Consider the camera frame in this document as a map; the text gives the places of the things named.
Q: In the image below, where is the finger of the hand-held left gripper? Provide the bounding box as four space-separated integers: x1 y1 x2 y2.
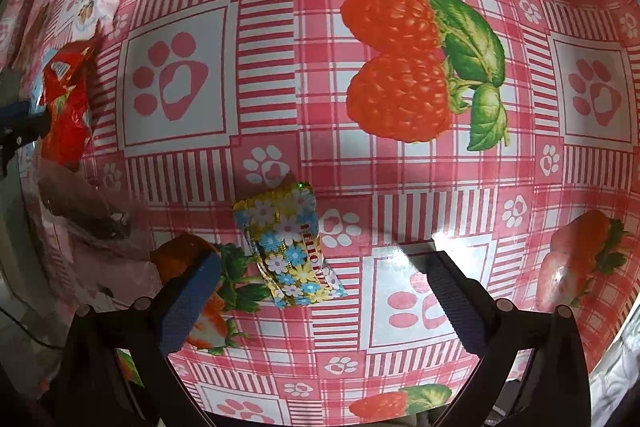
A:
0 99 53 148

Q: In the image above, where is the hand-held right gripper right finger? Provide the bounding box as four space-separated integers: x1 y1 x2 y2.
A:
425 251 593 427

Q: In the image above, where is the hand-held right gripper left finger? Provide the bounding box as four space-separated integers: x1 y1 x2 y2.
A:
55 249 223 427

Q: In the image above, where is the red snack packet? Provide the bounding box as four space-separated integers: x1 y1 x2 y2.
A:
37 34 98 172

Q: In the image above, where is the gold floral candy packet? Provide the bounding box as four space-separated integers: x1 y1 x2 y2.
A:
232 181 349 309

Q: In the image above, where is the clear packet with dark snack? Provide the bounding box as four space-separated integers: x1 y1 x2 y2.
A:
37 157 151 258

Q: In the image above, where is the white cloth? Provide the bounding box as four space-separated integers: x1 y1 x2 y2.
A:
587 334 640 427

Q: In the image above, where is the pink checked strawberry tablecloth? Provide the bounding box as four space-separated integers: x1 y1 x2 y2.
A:
10 0 638 427

